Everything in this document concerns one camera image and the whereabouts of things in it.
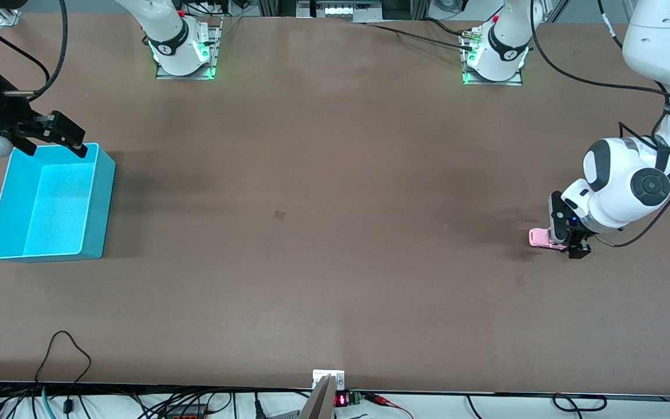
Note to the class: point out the pink jeep toy black roof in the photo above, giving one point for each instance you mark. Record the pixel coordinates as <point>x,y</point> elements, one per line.
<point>540,237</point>

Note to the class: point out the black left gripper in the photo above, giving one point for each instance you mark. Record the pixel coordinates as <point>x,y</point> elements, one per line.
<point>578,246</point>

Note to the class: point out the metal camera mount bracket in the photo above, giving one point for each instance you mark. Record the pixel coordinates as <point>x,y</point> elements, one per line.
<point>326,381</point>

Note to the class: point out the turquoise plastic bin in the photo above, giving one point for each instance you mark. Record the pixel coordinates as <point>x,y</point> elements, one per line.
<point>50,215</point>

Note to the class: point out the grey equipment box with light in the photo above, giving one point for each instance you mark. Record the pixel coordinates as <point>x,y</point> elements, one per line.
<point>341,10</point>

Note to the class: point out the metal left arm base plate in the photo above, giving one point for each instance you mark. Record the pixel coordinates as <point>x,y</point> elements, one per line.
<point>509,82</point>

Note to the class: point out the red digit display module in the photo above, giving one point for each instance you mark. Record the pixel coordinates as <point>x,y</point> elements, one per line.
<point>342,400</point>

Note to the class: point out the metal table corner bracket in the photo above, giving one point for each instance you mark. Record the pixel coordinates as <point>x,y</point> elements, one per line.
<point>8,17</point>

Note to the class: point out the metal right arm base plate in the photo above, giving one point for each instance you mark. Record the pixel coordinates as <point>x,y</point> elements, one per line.
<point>184,76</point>

